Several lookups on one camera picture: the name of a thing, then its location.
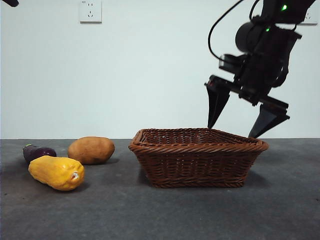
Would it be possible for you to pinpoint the brown potato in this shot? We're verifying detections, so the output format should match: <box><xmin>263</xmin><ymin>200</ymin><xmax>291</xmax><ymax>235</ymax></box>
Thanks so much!
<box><xmin>67</xmin><ymin>136</ymin><xmax>116</xmax><ymax>166</ymax></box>

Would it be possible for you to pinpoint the yellow corn cob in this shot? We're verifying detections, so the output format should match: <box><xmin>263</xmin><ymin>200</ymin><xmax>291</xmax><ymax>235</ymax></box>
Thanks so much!
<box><xmin>28</xmin><ymin>155</ymin><xmax>86</xmax><ymax>192</ymax></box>

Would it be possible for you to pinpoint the black cable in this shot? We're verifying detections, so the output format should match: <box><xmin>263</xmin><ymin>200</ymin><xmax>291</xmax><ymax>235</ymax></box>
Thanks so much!
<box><xmin>208</xmin><ymin>0</ymin><xmax>251</xmax><ymax>60</ymax></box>

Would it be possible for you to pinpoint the brown wicker basket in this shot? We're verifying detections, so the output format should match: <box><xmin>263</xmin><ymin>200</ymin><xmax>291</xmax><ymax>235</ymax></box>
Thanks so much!
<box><xmin>128</xmin><ymin>127</ymin><xmax>270</xmax><ymax>189</ymax></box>

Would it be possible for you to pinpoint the white wall socket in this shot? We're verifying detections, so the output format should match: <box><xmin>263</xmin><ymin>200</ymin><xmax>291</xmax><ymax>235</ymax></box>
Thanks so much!
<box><xmin>79</xmin><ymin>0</ymin><xmax>103</xmax><ymax>25</ymax></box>
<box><xmin>299</xmin><ymin>6</ymin><xmax>318</xmax><ymax>26</ymax></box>

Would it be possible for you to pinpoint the purple eggplant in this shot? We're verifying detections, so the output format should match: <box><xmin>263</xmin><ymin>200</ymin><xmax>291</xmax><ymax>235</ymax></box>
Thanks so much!
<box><xmin>22</xmin><ymin>143</ymin><xmax>58</xmax><ymax>165</ymax></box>

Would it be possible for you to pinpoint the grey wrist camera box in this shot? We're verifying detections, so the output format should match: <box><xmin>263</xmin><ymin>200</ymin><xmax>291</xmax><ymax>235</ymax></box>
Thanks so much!
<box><xmin>218</xmin><ymin>53</ymin><xmax>248</xmax><ymax>73</ymax></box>

